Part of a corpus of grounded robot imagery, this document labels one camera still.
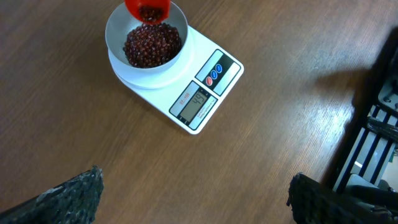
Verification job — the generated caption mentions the red beans in bowl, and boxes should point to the red beans in bowl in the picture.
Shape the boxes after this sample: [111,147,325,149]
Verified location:
[123,23,182,68]

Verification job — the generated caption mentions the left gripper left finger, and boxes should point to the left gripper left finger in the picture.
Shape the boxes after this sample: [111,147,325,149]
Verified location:
[1,166,104,223]

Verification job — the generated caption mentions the orange measuring scoop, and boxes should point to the orange measuring scoop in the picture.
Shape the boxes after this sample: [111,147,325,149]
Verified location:
[124,0,171,25]

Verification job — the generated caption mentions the white round bowl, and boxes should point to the white round bowl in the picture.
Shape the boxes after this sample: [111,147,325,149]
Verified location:
[105,1,189,73]

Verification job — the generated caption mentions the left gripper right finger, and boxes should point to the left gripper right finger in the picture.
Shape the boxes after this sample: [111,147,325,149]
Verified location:
[287,173,397,224]

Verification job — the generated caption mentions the white digital kitchen scale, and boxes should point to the white digital kitchen scale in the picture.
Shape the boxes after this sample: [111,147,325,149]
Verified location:
[108,27,244,134]

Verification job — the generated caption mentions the black aluminium frame stand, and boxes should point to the black aluminium frame stand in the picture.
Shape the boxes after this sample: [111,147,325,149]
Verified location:
[323,27,397,193]

